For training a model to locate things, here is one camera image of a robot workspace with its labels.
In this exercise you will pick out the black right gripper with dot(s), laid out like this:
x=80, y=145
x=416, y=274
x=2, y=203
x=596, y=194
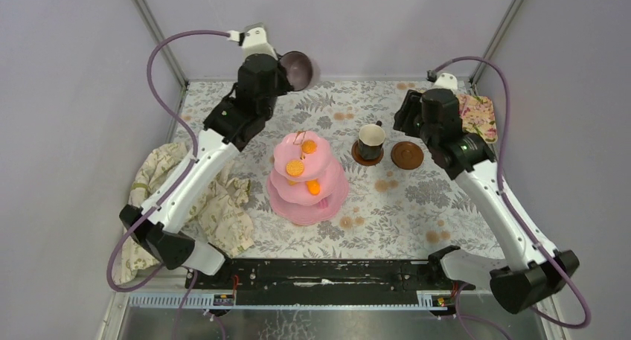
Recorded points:
x=411, y=104

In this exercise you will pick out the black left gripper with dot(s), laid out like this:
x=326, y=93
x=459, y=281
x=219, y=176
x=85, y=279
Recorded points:
x=280, y=76

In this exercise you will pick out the dark purple cup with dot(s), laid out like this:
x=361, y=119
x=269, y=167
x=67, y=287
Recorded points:
x=299, y=70

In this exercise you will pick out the floral yellow tray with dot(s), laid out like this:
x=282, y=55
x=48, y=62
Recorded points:
x=477, y=114

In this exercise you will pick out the brown wooden saucer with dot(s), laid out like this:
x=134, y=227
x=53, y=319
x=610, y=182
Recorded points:
x=367, y=155
x=407, y=155

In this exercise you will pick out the black mug white inside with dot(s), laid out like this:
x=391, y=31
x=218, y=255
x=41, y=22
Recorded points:
x=372, y=134

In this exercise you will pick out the orange swirl cookie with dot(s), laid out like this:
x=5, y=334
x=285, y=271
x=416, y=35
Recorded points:
x=309, y=147

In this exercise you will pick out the orange fish shaped cookie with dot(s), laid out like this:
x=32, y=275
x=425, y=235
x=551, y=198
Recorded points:
x=313, y=187

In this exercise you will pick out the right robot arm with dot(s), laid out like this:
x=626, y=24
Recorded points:
x=530, y=270

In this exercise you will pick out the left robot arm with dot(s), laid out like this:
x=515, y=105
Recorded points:
x=240, y=115

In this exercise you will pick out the floral grey tablecloth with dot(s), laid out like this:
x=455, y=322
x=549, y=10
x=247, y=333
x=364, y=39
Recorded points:
x=389, y=212

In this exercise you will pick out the pink three-tier cake stand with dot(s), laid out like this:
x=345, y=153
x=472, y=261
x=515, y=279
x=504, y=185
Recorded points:
x=295, y=203

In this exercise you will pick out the cream green patterned cloth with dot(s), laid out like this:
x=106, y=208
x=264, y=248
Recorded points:
x=217, y=216

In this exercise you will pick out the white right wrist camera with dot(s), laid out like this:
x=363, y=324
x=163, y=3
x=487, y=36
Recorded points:
x=446, y=81

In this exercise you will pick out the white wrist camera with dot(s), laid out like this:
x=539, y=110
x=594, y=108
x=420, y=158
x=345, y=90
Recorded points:
x=446, y=81
x=253, y=40

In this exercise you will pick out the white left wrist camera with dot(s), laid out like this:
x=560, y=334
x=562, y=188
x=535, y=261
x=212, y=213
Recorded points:
x=253, y=40

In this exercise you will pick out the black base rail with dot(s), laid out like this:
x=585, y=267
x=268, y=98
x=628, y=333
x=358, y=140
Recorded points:
x=328, y=284

